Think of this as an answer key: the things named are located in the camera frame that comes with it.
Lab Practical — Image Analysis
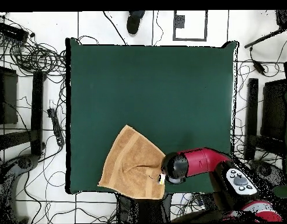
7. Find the tan terry towel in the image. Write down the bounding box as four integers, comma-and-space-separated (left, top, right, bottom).
97, 124, 167, 201

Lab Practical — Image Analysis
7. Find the dark green table cloth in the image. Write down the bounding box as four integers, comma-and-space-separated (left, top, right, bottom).
65, 37, 240, 195

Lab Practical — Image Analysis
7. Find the black power strip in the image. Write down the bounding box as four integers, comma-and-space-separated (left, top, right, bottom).
47, 107, 65, 147

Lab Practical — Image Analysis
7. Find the black floor box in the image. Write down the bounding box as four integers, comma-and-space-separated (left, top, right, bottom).
199, 193, 219, 211

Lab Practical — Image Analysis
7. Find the grey office chair base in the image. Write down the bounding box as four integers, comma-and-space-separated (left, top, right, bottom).
249, 159, 287, 188
0, 153, 40, 223

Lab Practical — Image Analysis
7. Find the black power adapter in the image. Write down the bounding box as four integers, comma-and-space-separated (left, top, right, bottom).
252, 59, 267, 76

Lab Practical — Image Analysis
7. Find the black tripod leg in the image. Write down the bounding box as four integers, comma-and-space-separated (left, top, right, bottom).
244, 9, 287, 49

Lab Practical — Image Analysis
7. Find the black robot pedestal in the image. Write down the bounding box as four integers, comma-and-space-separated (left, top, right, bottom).
116, 193, 174, 223

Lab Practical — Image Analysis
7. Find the black stand frame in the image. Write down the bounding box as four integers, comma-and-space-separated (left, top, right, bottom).
0, 50, 47, 158
244, 78, 287, 162

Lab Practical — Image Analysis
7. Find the grey square floor frame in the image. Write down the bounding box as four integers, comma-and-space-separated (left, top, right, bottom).
173, 10, 208, 42

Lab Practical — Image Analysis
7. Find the black cable tangle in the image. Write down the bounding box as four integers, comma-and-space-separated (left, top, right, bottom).
0, 13, 68, 79

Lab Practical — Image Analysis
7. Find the black network switch box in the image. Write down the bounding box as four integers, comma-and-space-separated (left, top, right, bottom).
0, 22, 29, 43

